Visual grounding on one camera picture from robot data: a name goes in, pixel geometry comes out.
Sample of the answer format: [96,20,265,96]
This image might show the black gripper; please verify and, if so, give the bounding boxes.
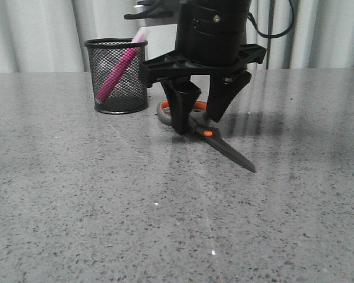
[139,1,266,134]

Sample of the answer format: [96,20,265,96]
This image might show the grey orange scissors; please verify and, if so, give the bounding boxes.
[156,100,257,173]

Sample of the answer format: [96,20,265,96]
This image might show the pink highlighter pen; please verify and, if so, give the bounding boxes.
[95,27,150,104]

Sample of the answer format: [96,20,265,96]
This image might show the black mesh pen holder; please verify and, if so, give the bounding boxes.
[84,38,148,114]

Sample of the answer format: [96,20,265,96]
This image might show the grey curtain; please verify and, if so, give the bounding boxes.
[0,1,354,73]

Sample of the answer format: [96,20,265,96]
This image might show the black cable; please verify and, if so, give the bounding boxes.
[246,0,295,39]

